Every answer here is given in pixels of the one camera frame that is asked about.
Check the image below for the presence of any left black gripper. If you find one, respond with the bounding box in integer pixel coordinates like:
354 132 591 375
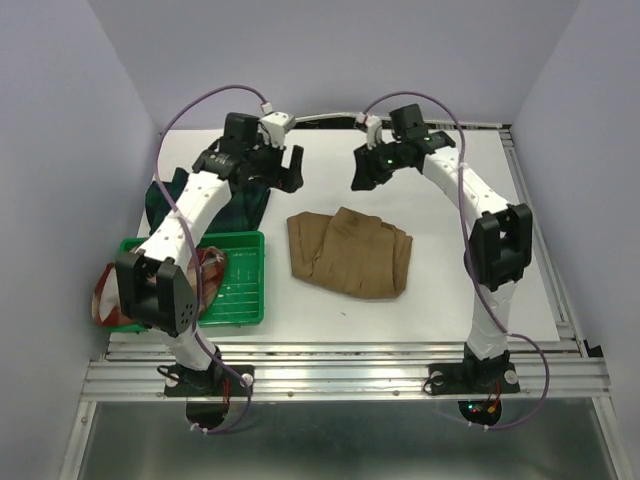
244 133 303 193

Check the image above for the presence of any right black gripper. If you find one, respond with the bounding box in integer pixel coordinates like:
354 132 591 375
350 136 407 191

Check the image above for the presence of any tan pleated skirt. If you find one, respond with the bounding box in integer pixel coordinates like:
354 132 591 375
287 207 413 300

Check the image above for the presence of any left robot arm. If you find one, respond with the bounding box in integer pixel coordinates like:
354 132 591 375
115 112 304 397

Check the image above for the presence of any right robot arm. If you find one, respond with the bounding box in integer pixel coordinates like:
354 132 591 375
351 104 533 396

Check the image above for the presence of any green plaid skirt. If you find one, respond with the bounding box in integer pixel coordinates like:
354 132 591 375
144 168 271 234

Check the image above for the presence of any green plastic tray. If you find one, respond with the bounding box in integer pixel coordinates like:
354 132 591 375
110 231 264 336

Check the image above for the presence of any red plaid skirt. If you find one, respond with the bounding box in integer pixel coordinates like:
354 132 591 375
91 247 228 327

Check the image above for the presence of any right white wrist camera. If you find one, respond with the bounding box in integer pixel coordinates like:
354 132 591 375
355 113 383 150

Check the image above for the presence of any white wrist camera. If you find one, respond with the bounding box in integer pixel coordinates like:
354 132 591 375
259 112 297 150
355 113 383 150

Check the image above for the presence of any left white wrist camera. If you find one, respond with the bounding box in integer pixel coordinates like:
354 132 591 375
259 112 297 150

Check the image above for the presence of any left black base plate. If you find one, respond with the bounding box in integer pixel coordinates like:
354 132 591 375
156 362 255 398

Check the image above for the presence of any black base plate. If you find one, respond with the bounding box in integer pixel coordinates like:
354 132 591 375
156 362 255 398
429 362 521 396

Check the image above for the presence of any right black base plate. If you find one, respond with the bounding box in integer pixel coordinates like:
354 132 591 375
429 362 521 396

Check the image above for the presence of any aluminium frame rail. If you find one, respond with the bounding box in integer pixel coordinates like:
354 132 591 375
60 129 633 479

